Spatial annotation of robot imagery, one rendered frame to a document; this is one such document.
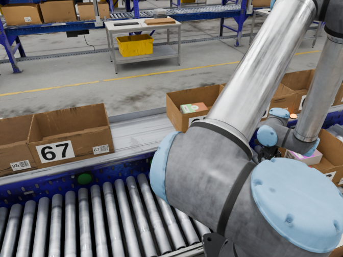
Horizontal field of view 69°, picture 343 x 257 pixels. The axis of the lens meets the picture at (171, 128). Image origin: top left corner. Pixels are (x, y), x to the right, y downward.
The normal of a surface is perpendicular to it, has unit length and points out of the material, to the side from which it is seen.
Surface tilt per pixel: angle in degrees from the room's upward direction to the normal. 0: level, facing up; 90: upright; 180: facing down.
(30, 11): 90
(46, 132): 89
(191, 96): 89
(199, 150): 28
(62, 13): 90
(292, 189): 7
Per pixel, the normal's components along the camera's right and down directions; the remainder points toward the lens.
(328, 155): -0.96, 0.15
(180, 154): -0.22, -0.58
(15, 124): 0.31, 0.53
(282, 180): 0.11, -0.79
